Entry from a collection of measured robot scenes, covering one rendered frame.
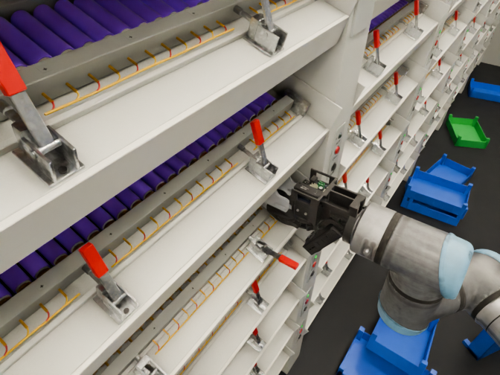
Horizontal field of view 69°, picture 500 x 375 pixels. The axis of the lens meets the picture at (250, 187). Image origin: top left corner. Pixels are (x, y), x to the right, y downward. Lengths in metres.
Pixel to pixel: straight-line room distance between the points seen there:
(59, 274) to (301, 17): 0.42
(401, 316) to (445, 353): 1.11
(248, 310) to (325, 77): 0.50
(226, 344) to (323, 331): 0.92
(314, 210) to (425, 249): 0.18
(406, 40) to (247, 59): 0.73
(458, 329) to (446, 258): 1.29
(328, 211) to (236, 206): 0.19
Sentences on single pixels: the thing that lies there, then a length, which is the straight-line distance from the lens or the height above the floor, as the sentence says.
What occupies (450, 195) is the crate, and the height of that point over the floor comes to 0.08.
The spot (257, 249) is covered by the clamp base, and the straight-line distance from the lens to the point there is 0.66.
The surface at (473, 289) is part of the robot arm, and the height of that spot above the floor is 0.94.
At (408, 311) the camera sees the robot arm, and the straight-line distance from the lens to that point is 0.67.
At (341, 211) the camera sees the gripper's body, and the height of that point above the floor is 1.05.
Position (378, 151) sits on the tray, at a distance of 1.28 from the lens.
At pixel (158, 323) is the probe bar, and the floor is 0.97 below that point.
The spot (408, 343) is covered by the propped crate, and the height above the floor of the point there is 0.05.
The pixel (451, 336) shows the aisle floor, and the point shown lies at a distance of 1.84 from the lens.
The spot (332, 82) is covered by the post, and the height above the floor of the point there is 1.21.
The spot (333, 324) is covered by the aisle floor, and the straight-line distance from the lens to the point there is 1.70.
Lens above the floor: 1.48
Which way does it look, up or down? 42 degrees down
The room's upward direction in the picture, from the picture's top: straight up
